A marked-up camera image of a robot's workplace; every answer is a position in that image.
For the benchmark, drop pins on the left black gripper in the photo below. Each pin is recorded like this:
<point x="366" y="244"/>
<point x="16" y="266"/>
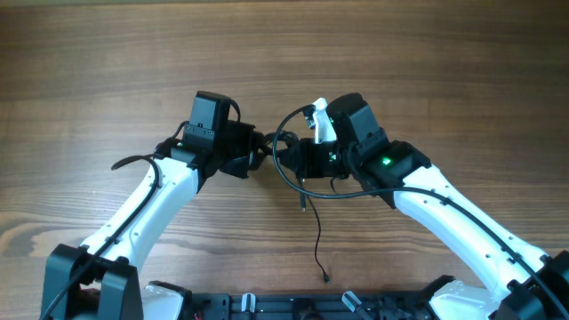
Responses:
<point x="245" y="132"/>

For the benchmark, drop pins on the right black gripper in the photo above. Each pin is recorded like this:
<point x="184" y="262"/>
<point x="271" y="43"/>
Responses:
<point x="293" y="156"/>

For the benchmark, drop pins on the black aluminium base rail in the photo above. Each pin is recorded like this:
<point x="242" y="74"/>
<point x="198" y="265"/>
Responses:
<point x="349" y="305"/>

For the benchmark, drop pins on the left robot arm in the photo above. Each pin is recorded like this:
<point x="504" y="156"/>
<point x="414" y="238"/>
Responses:
<point x="99" y="279"/>

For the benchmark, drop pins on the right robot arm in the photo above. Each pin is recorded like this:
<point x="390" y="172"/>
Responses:
<point x="517" y="280"/>

